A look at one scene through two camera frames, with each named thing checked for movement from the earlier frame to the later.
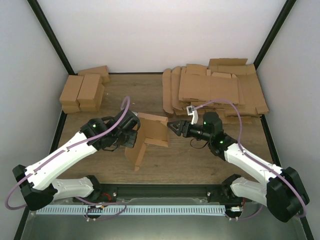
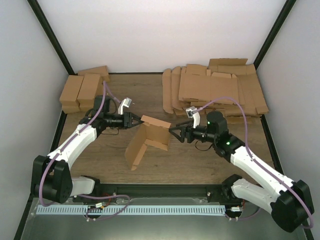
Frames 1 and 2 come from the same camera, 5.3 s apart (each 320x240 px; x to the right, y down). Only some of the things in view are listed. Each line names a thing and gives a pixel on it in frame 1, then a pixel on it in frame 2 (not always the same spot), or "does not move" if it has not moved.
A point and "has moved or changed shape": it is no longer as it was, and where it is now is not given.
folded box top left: [71, 91] does not move
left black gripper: [130, 143] → [127, 118]
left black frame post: [48, 32] does not move
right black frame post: [283, 15] does not move
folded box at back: [103, 71] does not move
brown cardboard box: [153, 131] has moved or changed shape
